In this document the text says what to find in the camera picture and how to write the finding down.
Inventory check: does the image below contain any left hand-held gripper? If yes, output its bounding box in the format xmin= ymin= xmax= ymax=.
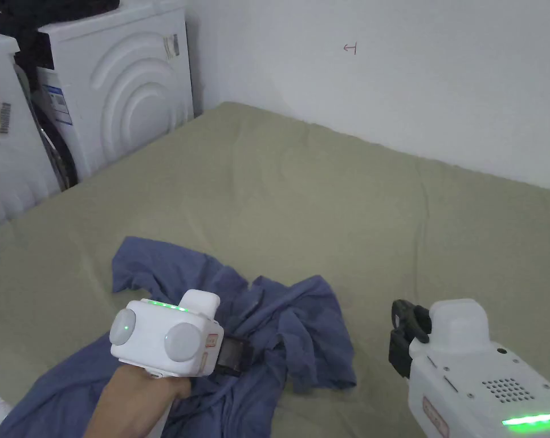
xmin=109 ymin=289 xmax=256 ymax=379

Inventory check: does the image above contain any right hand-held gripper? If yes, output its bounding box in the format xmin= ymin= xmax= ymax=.
xmin=388 ymin=298 xmax=550 ymax=438

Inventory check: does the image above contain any dark blue shirt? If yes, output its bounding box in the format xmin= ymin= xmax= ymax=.
xmin=0 ymin=236 xmax=358 ymax=438

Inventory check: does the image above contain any person's left hand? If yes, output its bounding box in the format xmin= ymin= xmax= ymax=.
xmin=102 ymin=366 xmax=193 ymax=423

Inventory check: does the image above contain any bed with pale green sheet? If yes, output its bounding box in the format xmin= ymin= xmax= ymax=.
xmin=0 ymin=101 xmax=550 ymax=438

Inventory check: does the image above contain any person's left forearm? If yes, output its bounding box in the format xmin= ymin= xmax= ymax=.
xmin=84 ymin=387 xmax=164 ymax=438

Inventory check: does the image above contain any white washing machine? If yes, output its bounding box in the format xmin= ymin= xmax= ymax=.
xmin=0 ymin=29 xmax=62 ymax=232
xmin=0 ymin=0 xmax=195 ymax=184

